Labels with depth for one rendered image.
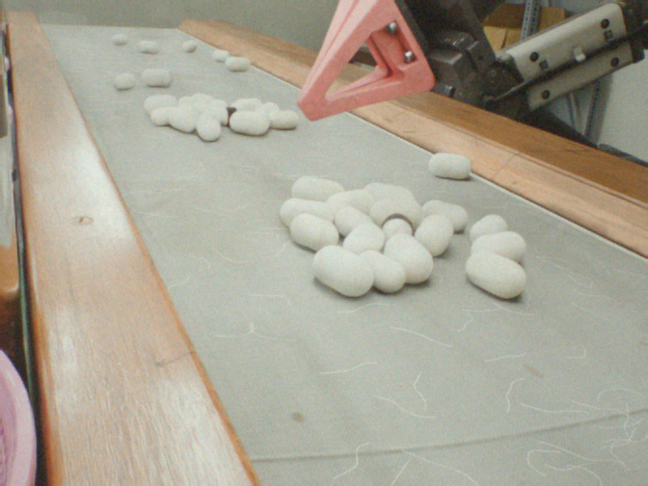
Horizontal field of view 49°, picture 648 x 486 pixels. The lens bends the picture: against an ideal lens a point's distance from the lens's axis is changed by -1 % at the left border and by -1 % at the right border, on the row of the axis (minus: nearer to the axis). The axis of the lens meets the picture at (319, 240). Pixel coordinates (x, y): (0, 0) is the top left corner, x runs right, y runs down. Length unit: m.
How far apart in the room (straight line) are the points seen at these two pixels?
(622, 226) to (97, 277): 0.34
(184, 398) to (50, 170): 0.27
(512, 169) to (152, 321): 0.39
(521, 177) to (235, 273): 0.29
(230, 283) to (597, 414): 0.18
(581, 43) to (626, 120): 2.14
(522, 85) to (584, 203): 0.57
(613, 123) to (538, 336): 2.98
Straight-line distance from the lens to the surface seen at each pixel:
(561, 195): 0.56
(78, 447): 0.22
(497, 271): 0.38
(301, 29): 5.47
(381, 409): 0.28
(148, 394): 0.24
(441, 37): 0.44
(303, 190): 0.48
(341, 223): 0.43
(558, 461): 0.27
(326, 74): 0.43
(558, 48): 1.12
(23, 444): 0.21
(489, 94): 1.08
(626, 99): 3.28
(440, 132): 0.70
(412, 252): 0.38
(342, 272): 0.35
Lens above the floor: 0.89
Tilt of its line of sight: 21 degrees down
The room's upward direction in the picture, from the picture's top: 5 degrees clockwise
